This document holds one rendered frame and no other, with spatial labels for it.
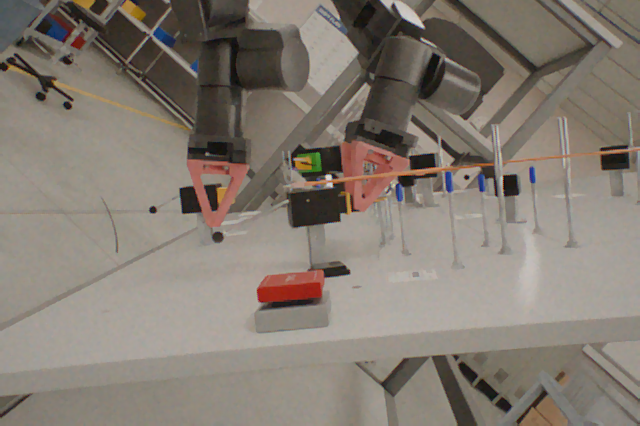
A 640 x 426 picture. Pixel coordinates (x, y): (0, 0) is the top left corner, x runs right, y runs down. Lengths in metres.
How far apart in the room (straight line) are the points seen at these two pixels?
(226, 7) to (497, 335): 0.43
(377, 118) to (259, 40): 0.16
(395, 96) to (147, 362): 0.41
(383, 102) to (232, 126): 0.17
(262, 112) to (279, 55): 7.99
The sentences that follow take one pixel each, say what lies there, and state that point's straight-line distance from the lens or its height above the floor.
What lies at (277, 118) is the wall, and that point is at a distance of 8.58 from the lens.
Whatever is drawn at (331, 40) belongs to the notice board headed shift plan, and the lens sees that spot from 8.63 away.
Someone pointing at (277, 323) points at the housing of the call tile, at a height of 1.07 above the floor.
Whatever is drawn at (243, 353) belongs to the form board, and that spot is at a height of 1.05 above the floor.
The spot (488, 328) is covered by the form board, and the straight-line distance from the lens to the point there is 0.46.
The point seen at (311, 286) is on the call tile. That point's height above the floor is 1.11.
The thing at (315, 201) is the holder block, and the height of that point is 1.14.
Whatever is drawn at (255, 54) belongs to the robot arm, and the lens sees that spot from 0.67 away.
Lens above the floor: 1.21
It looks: 4 degrees down
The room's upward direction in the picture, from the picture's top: 41 degrees clockwise
